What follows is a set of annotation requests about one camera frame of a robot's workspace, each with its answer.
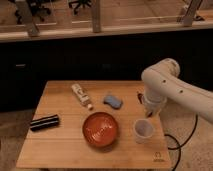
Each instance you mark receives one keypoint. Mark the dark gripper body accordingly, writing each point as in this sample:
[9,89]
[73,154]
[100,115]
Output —
[148,113]

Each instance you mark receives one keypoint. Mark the red pepper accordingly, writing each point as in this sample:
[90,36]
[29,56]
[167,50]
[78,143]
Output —
[140,95]

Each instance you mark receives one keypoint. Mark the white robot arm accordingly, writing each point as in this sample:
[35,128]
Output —
[161,82]

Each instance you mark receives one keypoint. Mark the blue sponge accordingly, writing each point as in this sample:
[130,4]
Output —
[113,101]

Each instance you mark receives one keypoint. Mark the red orange bowl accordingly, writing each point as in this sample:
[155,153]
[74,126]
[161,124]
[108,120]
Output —
[100,129]

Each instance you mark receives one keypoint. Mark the white tube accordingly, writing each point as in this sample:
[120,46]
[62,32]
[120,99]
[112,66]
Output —
[82,96]

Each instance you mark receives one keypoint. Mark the black striped cylinder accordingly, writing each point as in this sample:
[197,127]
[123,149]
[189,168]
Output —
[44,122]

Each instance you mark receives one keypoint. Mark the black office chair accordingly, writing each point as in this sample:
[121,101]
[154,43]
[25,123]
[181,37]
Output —
[36,8]
[75,4]

